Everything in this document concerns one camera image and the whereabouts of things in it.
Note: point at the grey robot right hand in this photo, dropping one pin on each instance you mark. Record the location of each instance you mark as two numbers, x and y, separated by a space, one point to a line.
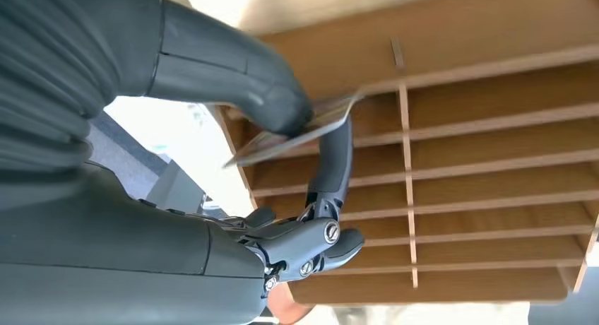
117 243

